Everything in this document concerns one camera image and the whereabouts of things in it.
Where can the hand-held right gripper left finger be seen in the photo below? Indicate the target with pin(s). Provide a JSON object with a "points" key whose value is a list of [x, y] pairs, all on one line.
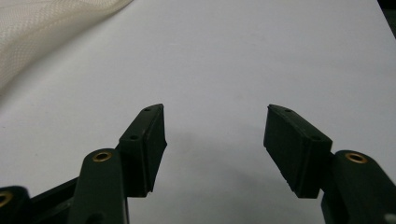
{"points": [[144, 155]]}

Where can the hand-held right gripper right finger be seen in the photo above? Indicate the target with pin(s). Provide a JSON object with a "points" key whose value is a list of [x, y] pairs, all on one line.
{"points": [[295, 155]]}

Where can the white mesh laundry bag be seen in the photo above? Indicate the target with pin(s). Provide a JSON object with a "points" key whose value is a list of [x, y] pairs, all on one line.
{"points": [[34, 34]]}

